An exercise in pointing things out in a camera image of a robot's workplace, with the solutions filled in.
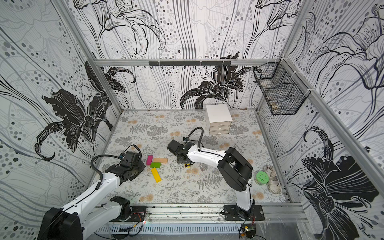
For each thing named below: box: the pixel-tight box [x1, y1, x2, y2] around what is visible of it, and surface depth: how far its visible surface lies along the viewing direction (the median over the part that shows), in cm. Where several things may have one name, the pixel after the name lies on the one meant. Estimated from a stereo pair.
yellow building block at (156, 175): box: [151, 167, 162, 183], surface depth 88 cm
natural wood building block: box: [153, 158, 168, 163], surface depth 95 cm
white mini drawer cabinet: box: [206, 104, 233, 136], surface depth 100 cm
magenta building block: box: [146, 155, 153, 166], surface depth 95 cm
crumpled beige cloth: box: [263, 165, 283, 195], surface depth 80 cm
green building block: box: [150, 162, 162, 168], surface depth 92 cm
